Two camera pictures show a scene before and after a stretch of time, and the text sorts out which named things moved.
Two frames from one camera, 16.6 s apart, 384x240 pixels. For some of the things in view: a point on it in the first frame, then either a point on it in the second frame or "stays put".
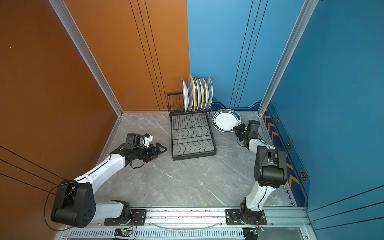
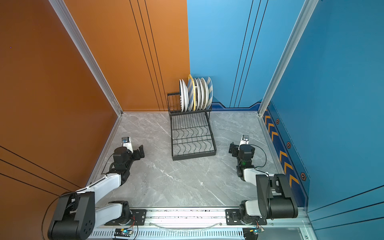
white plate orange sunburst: [185, 95] stays put
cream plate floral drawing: [205, 94] stays put
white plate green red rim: [225, 120] → [182, 96]
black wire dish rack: [192, 134] stays put
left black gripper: [153, 154] → [137, 157]
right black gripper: [238, 129] → [236, 149]
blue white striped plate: [210, 84] stays put
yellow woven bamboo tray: [190, 77] stays put
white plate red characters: [198, 94] stays put
